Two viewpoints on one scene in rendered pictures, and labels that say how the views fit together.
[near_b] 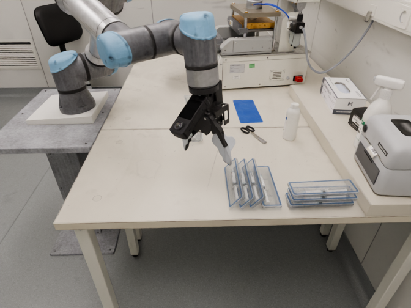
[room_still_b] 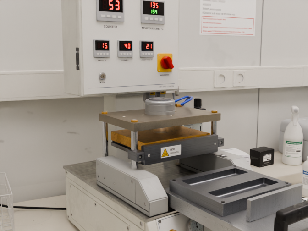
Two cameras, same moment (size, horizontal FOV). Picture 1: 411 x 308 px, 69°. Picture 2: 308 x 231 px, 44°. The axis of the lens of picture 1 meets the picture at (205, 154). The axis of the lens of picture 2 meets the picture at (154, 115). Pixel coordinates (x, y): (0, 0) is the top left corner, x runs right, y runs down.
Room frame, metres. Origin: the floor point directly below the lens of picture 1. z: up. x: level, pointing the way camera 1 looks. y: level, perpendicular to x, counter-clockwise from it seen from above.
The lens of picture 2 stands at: (2.07, 0.66, 1.26)
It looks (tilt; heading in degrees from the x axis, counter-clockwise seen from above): 9 degrees down; 245
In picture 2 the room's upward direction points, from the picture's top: straight up
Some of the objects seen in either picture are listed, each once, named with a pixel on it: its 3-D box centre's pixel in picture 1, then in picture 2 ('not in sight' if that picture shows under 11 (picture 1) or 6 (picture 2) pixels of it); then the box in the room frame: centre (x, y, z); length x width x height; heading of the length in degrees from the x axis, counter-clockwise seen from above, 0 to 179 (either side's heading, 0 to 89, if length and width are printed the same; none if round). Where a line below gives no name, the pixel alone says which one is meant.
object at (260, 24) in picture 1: (253, 17); (162, 129); (1.63, -0.24, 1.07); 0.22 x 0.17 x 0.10; 9
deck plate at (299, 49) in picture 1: (257, 44); (152, 176); (1.64, -0.28, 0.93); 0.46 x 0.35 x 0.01; 99
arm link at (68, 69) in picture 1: (68, 69); not in sight; (1.20, 0.57, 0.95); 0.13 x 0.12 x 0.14; 127
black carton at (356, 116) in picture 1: (363, 120); (261, 156); (0.98, -0.59, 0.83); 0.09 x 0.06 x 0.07; 9
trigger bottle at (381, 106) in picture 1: (376, 115); (293, 135); (0.85, -0.55, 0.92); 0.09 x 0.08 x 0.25; 51
